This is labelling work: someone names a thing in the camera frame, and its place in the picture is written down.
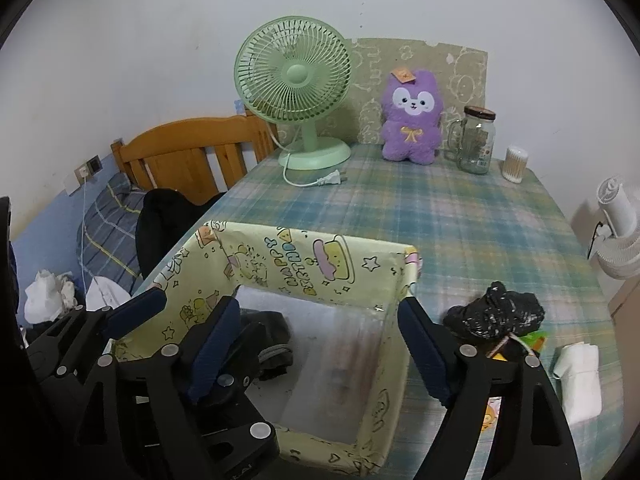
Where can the wooden bed headboard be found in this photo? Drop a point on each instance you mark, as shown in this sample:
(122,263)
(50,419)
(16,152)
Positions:
(190,135)

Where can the green desk fan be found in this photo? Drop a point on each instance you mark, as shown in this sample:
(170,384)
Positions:
(295,75)

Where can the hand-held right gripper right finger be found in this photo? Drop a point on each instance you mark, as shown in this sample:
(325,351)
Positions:
(422,355)

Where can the wall socket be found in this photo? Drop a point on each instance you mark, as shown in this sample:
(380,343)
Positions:
(89,169)

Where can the yellow cartoon print storage box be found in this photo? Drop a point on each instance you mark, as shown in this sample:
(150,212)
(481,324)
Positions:
(280,260)

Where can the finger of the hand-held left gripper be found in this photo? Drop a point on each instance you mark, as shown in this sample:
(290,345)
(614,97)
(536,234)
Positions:
(142,305)
(250,360)

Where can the blue bed sheet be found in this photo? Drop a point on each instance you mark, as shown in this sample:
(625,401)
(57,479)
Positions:
(45,255)

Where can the white standing fan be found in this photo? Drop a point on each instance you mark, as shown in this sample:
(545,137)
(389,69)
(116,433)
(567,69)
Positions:
(617,210)

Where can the purple plush toy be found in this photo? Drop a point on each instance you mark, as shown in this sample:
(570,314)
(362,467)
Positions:
(410,135)

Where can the white tissue packet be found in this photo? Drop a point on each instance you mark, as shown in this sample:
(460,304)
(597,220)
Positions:
(577,385)

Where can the glass jar mug with lid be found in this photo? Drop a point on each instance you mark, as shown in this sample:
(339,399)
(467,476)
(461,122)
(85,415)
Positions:
(475,145)

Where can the blue plaid pillow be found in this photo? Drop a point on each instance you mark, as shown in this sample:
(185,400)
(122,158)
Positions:
(107,230)

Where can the black clothing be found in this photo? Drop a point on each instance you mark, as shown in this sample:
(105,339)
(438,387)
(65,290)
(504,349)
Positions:
(165,230)

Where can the crumpled black plastic bag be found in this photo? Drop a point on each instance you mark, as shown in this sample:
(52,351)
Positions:
(500,312)

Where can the orange cartoon print packet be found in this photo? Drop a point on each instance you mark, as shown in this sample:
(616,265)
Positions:
(490,415)

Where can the dark grey sock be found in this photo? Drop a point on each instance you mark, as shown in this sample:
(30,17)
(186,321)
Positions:
(272,332)

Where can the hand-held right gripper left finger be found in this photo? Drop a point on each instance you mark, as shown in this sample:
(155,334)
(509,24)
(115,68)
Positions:
(215,350)

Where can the crumpled white cloth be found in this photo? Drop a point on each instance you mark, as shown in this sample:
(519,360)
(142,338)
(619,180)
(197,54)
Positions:
(42,300)

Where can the cotton swab container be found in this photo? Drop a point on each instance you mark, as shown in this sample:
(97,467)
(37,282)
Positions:
(514,165)

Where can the beige cabinet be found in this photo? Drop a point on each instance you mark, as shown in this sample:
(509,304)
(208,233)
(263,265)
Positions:
(627,310)

